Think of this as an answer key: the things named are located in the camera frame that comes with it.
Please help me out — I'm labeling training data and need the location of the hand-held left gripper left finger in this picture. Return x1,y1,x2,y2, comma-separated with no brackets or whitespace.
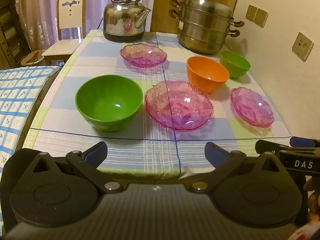
27,141,126,194

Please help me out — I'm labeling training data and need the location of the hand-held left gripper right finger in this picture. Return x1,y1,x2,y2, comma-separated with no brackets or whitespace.
188,141,286,194

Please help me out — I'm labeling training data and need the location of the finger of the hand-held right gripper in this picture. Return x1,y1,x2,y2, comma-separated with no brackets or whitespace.
289,136,317,148
255,139,284,156

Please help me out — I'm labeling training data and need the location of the small pink glass plate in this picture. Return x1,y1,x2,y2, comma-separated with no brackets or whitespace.
119,44,168,68
229,87,275,128

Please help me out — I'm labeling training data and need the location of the large green plastic bowl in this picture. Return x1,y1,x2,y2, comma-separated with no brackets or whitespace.
75,75,144,132

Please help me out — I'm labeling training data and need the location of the large pink glass bowl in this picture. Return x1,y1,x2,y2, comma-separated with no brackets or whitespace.
144,80,214,131

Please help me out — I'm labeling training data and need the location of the orange plastic bowl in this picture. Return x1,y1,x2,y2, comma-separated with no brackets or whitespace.
187,56,230,93

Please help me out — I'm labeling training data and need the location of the small green plastic bowl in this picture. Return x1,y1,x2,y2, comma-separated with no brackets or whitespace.
219,50,251,80

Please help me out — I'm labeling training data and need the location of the person's right hand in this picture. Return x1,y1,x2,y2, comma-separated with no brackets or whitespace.
303,177,320,221

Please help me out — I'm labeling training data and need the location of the blue checked blanket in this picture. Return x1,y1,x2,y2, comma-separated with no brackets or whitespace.
0,65,62,178

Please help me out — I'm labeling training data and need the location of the woven basket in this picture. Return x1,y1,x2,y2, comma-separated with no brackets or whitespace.
20,51,45,67

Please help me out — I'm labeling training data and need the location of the stainless steel steamer pot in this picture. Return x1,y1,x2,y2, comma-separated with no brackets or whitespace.
169,0,245,55

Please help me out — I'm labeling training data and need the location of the stainless steel kettle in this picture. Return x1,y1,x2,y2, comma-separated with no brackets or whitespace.
102,0,152,42

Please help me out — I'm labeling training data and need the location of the white wooden chair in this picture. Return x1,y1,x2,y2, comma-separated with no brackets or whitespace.
41,0,87,65

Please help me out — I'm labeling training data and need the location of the black folding rack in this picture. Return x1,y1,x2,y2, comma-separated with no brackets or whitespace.
0,0,32,68

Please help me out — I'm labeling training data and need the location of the purple lace curtain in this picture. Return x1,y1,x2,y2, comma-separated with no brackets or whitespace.
11,0,157,50

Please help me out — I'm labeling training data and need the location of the beige wall outlet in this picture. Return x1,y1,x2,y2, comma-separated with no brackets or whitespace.
254,8,269,28
292,32,314,62
245,4,258,23

